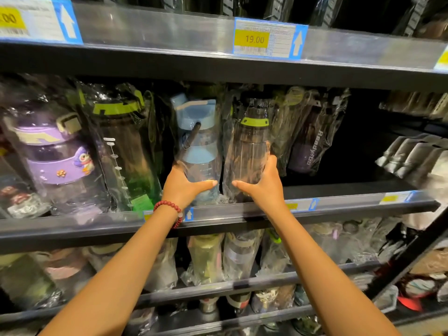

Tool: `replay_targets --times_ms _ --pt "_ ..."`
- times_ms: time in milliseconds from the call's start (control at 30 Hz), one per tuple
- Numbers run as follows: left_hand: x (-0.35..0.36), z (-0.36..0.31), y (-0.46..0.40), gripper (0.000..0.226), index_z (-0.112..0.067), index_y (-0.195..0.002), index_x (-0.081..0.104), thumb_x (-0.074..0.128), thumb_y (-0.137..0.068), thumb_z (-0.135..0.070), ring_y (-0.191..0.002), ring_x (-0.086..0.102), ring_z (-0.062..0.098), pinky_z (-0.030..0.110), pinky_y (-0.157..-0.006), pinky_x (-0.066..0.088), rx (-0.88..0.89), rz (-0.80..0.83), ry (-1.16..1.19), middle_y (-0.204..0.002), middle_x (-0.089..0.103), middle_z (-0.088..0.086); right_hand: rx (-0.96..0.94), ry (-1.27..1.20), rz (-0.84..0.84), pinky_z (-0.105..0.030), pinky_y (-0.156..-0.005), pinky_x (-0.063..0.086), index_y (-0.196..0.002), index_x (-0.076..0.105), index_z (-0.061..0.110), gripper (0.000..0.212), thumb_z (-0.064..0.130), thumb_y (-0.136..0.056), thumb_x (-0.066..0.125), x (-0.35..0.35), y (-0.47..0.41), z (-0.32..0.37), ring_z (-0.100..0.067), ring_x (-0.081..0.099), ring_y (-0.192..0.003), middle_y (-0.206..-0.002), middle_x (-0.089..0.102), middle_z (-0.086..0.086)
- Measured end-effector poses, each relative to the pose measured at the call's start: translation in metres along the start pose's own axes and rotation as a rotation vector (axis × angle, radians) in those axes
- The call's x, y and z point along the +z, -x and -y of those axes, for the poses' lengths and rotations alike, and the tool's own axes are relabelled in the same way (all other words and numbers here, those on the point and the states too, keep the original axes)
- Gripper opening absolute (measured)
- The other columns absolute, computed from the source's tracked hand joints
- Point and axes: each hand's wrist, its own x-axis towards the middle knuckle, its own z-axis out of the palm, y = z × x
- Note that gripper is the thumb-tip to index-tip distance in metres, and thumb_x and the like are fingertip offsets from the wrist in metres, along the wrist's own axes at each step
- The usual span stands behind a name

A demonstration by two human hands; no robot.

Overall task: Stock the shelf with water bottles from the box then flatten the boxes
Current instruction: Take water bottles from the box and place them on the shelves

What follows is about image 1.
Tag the person's left hand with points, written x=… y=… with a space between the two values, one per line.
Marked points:
x=178 y=192

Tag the person's right hand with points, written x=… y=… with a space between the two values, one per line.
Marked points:
x=269 y=195

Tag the dark purple bottle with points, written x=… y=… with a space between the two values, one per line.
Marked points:
x=311 y=150

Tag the yellow-green bottle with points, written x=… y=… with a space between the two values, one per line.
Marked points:
x=287 y=129

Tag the green lid bottle pink handle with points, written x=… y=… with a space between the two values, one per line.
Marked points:
x=206 y=258
x=24 y=283

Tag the purple cartoon bottle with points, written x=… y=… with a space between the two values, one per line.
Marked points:
x=52 y=160

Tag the red lid bottle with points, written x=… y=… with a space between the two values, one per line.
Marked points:
x=19 y=201

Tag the black metal store shelving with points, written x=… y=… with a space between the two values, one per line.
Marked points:
x=157 y=27

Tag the person's left forearm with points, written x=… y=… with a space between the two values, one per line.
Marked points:
x=115 y=283

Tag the person's right forearm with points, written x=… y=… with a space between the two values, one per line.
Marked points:
x=332 y=283

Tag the yellow white price label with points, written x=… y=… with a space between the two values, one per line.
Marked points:
x=442 y=59
x=304 y=204
x=38 y=20
x=189 y=214
x=280 y=38
x=395 y=198

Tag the white hanging cloth packs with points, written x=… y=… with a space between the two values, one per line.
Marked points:
x=402 y=157

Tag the white blue framed mirror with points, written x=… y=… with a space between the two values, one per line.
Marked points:
x=386 y=300

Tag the rows of shiny tan packs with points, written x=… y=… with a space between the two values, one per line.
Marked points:
x=413 y=103

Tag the brown tote bag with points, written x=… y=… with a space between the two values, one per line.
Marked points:
x=430 y=262

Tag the red round mirror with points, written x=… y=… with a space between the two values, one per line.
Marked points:
x=409 y=304

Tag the row of dark bagged bottles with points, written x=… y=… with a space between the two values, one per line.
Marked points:
x=245 y=5

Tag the white oval mirror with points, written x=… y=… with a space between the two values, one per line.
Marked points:
x=443 y=292

